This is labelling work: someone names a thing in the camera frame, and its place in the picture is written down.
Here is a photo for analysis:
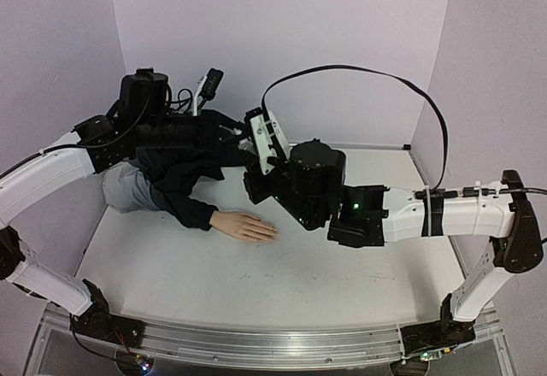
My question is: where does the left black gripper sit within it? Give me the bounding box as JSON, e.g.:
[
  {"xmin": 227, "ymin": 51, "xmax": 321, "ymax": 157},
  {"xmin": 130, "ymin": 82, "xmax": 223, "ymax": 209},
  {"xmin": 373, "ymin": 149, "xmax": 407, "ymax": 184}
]
[{"xmin": 137, "ymin": 109, "xmax": 256, "ymax": 153}]

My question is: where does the clear nail polish bottle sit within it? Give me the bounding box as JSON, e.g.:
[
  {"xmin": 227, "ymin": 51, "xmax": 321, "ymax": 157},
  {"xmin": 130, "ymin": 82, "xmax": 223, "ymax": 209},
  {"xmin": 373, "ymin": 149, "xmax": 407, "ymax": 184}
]
[{"xmin": 238, "ymin": 138, "xmax": 255, "ymax": 154}]

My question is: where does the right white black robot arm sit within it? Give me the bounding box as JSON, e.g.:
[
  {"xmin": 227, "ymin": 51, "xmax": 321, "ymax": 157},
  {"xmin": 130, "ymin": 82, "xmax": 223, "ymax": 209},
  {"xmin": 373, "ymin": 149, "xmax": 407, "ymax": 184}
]
[{"xmin": 243, "ymin": 139, "xmax": 544, "ymax": 322}]

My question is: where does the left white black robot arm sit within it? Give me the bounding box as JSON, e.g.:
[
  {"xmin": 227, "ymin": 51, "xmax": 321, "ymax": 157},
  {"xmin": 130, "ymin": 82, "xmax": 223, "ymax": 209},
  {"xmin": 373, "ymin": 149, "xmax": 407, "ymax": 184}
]
[{"xmin": 1, "ymin": 68, "xmax": 249, "ymax": 339}]

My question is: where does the black grey jacket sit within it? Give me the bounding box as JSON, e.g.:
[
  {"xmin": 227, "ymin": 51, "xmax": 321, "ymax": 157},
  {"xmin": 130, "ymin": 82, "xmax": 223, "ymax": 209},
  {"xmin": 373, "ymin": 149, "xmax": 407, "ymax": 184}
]
[{"xmin": 102, "ymin": 146, "xmax": 254, "ymax": 237}]

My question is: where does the mannequin hand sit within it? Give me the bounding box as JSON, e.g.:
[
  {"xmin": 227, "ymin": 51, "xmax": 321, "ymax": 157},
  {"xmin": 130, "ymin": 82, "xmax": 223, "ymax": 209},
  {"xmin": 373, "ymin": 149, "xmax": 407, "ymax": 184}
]
[{"xmin": 209, "ymin": 211, "xmax": 278, "ymax": 243}]

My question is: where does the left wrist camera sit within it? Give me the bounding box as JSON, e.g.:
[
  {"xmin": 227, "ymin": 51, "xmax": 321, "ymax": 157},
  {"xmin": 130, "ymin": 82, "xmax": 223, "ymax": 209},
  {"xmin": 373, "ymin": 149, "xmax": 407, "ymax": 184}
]
[{"xmin": 191, "ymin": 68, "xmax": 224, "ymax": 116}]

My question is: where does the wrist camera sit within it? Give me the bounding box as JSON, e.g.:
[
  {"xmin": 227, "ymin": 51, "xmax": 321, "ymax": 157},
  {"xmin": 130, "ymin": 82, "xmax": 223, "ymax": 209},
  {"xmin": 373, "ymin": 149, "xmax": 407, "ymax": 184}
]
[
  {"xmin": 191, "ymin": 68, "xmax": 224, "ymax": 116},
  {"xmin": 244, "ymin": 107, "xmax": 291, "ymax": 175}
]

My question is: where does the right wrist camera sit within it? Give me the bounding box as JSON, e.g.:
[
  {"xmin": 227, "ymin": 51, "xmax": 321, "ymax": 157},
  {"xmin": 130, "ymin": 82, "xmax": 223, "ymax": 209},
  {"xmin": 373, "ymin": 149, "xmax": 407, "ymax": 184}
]
[{"xmin": 244, "ymin": 107, "xmax": 291, "ymax": 175}]

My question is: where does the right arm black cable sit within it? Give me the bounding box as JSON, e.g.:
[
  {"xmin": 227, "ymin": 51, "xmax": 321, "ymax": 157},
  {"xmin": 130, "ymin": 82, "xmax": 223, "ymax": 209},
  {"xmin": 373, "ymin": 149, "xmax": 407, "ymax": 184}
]
[{"xmin": 261, "ymin": 64, "xmax": 449, "ymax": 191}]

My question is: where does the aluminium front rail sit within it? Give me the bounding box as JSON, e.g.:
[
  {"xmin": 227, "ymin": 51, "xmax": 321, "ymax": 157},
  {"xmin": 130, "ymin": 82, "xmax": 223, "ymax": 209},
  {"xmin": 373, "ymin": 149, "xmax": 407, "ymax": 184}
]
[{"xmin": 43, "ymin": 305, "xmax": 508, "ymax": 369}]

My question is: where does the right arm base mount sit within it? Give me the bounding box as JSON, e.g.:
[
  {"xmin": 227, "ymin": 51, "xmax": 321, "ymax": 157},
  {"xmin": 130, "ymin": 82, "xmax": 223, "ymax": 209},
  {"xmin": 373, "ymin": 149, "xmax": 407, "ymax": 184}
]
[{"xmin": 401, "ymin": 293, "xmax": 475, "ymax": 356}]

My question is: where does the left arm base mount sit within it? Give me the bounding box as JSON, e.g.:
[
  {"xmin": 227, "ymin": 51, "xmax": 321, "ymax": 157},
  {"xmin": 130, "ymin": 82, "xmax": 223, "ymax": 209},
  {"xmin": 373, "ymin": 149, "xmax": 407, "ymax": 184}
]
[{"xmin": 71, "ymin": 279, "xmax": 145, "ymax": 348}]

